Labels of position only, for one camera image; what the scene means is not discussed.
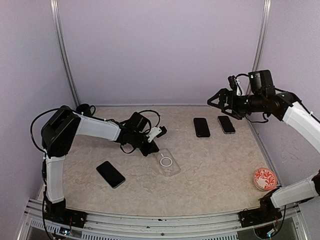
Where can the front aluminium rail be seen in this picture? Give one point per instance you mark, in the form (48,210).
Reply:
(107,226)

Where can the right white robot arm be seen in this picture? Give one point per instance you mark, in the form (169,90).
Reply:
(289,109)

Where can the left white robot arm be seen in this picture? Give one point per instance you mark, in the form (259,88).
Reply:
(58,133)

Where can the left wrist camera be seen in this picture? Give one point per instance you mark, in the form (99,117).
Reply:
(156,132)

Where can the red white patterned bowl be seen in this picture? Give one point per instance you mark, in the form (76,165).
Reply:
(265,179)

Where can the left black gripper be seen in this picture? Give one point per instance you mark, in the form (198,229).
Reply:
(152,148)

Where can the clear camera-cutout phone case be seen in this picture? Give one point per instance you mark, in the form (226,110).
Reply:
(166,162)

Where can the blue smartphone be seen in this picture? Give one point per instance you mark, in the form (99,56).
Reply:
(226,124)

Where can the teal-edged smartphone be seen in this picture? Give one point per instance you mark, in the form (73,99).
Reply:
(110,174)

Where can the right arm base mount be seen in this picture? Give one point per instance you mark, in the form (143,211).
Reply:
(265,213)

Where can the dark green mug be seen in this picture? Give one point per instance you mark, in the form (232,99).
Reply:
(86,109)

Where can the left aluminium frame post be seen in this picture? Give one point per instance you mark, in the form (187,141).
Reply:
(54,6)

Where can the right aluminium frame post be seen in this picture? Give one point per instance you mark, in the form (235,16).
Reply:
(262,35)

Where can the aluminium frame post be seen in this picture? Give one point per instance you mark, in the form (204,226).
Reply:
(262,35)
(54,6)

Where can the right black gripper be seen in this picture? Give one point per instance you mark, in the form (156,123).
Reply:
(224,93)

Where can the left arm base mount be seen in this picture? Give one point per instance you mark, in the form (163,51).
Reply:
(59,213)

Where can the black phone case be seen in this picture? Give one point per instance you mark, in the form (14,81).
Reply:
(201,127)

